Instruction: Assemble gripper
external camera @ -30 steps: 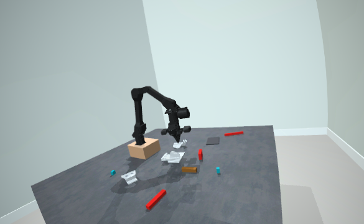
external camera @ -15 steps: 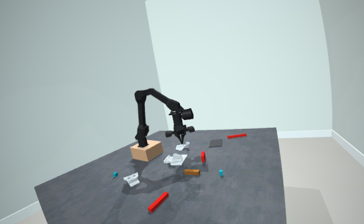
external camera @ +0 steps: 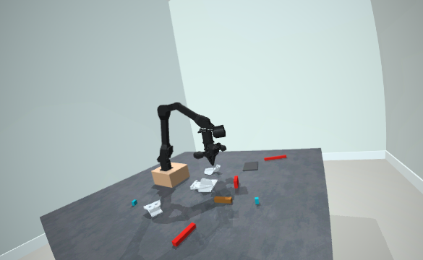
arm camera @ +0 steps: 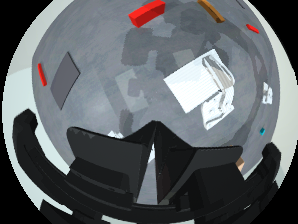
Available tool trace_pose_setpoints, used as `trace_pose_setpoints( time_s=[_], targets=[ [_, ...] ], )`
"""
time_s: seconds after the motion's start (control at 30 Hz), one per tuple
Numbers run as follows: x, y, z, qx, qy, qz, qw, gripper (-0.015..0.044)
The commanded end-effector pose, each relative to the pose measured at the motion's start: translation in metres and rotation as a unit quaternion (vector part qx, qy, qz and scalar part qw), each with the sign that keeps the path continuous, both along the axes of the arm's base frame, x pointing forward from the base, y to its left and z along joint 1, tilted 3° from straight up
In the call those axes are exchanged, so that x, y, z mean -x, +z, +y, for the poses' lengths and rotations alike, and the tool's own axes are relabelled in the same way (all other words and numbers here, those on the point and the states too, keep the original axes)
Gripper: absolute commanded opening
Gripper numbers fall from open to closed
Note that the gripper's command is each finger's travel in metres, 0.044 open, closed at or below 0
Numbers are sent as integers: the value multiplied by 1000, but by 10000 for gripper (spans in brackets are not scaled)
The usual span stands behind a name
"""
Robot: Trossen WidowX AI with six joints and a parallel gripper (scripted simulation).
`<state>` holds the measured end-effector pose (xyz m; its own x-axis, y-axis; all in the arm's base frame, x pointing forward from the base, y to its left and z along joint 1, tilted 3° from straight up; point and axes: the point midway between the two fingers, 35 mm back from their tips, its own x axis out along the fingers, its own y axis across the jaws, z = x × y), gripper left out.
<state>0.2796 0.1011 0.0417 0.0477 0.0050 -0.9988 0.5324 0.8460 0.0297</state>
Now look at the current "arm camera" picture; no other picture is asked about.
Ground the orange rectangular bar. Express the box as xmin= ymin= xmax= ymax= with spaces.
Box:
xmin=197 ymin=0 xmax=225 ymax=23

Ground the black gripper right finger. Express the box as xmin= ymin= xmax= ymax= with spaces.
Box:
xmin=153 ymin=121 xmax=243 ymax=205

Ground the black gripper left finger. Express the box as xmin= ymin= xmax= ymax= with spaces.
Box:
xmin=67 ymin=120 xmax=157 ymax=202

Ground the red flat bar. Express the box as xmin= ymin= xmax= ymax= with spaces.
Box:
xmin=37 ymin=63 xmax=47 ymax=87

